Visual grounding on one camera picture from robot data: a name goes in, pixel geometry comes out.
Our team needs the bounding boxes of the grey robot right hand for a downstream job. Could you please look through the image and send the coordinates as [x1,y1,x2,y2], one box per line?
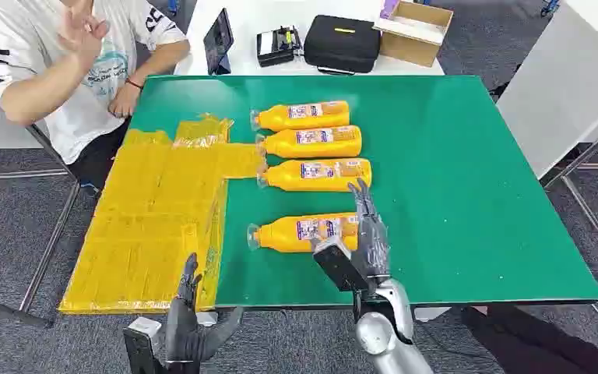
[346,177,393,284]

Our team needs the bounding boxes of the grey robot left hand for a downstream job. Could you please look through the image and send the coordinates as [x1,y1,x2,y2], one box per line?
[164,252,244,365]

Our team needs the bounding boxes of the orange drink bottle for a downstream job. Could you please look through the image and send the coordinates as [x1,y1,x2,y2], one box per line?
[249,101,352,132]
[255,125,364,160]
[256,157,373,193]
[246,211,361,254]

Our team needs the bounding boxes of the green mat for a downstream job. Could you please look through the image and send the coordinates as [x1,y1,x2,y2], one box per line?
[128,74,598,311]

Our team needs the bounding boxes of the yellow sheet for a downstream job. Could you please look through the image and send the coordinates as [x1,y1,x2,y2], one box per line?
[58,113,268,316]

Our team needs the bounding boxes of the metal table legs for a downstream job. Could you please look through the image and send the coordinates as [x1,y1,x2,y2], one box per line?
[540,115,598,282]
[0,123,83,330]

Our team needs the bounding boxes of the cardboard box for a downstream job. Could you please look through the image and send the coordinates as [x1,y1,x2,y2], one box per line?
[372,0,455,68]

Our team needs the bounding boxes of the black carry case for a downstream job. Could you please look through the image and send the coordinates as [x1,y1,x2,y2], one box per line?
[303,14,382,76]

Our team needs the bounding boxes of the black label printer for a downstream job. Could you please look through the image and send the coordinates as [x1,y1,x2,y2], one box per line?
[255,26,304,68]

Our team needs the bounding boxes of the person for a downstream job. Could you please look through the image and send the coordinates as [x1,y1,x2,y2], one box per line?
[0,0,192,192]

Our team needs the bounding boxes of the person's left hand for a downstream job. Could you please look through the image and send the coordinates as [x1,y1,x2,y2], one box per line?
[107,82,142,120]

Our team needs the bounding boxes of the person's hand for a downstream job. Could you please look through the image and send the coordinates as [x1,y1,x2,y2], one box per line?
[107,82,142,120]
[56,0,110,65]

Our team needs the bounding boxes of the black tablet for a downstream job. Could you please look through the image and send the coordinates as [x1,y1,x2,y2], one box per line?
[203,7,235,76]

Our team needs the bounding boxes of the white table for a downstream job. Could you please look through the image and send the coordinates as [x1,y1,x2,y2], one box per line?
[174,0,445,77]

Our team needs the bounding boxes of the person's right hand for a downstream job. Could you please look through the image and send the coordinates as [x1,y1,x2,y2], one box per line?
[56,0,110,65]

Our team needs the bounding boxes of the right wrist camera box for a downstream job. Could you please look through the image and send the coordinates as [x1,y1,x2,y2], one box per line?
[311,237,370,293]

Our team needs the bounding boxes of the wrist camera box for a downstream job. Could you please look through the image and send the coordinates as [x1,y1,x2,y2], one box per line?
[311,237,370,293]
[122,316,166,374]

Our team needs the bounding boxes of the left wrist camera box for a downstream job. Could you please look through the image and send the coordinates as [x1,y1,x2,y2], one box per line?
[122,316,166,374]

